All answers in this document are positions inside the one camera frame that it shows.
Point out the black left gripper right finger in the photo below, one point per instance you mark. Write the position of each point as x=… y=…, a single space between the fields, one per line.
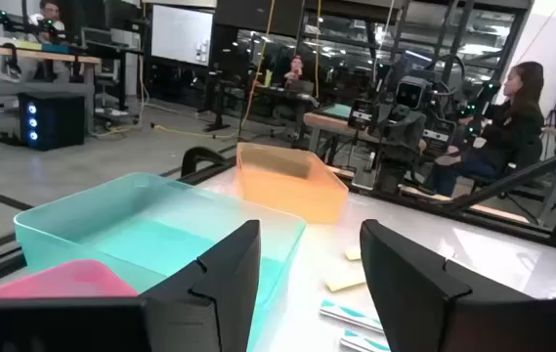
x=414 y=303

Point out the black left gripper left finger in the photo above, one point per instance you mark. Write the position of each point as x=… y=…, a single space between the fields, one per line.
x=199 y=313

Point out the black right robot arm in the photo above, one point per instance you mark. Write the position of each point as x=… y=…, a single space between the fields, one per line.
x=395 y=171

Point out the green striped straw bottom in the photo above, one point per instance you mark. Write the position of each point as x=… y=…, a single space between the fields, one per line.
x=363 y=342

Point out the person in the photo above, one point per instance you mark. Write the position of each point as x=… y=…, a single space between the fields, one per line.
x=512 y=127
x=296 y=68
x=48 y=14

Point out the orange plastic bin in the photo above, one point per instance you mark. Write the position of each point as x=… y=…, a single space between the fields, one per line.
x=292 y=190

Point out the teal plastic bin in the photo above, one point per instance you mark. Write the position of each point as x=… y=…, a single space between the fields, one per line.
x=111 y=220

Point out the pink plastic bin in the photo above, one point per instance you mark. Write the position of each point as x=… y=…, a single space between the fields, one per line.
x=62 y=281

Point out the black tripod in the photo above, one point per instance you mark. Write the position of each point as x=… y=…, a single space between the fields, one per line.
x=553 y=115

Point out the black table clamp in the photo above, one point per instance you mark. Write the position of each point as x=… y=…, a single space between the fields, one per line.
x=199 y=154

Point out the black computer tower blue lights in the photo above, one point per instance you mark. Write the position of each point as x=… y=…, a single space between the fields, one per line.
x=57 y=122

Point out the white screen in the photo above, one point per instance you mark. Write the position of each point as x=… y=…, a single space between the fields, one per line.
x=182 y=34

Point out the wooden workbench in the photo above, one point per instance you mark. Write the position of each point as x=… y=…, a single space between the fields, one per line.
x=13 y=51

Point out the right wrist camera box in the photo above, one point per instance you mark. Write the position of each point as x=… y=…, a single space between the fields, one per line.
x=412 y=93

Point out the black table frame strut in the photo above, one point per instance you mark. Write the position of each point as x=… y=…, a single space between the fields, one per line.
x=526 y=173

